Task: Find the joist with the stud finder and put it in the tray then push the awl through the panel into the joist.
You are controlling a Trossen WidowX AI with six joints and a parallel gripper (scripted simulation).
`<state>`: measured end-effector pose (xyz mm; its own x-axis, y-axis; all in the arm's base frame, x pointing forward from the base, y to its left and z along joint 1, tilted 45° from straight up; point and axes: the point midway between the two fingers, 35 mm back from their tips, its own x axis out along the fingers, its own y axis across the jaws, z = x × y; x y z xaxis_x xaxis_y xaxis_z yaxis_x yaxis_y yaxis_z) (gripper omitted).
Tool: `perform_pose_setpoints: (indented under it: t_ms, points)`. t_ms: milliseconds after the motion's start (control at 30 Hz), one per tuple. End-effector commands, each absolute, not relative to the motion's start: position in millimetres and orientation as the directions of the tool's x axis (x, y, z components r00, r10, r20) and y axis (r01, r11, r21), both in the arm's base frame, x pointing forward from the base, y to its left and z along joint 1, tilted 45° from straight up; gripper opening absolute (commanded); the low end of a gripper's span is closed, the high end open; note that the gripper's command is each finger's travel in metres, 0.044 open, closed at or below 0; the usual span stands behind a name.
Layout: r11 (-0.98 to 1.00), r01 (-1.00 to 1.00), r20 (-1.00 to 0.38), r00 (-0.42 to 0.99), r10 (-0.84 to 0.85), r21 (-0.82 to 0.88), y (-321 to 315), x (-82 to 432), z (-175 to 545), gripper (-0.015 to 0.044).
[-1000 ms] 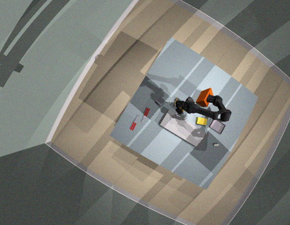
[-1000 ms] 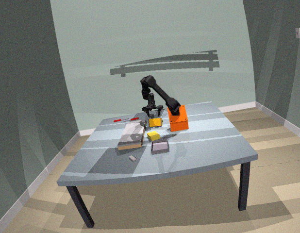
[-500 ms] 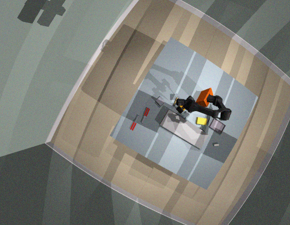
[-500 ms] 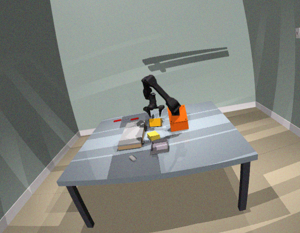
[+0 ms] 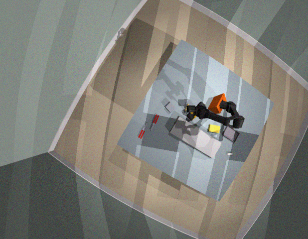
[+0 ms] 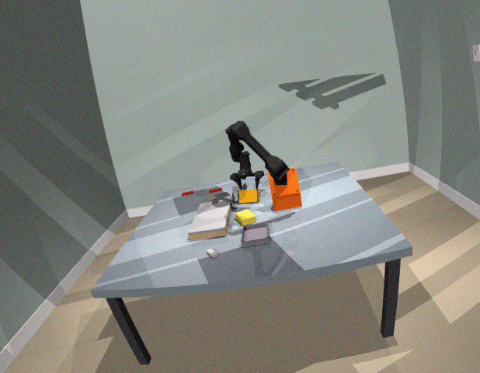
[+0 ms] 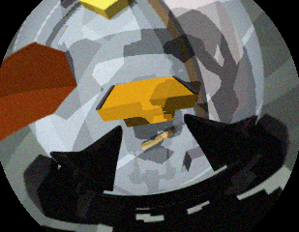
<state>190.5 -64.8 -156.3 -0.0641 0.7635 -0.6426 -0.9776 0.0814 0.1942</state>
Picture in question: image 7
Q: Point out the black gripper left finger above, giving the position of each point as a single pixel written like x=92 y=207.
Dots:
x=98 y=161

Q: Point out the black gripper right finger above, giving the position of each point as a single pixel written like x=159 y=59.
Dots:
x=215 y=138

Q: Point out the awl with tan wooden handle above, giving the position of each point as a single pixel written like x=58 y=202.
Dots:
x=158 y=138

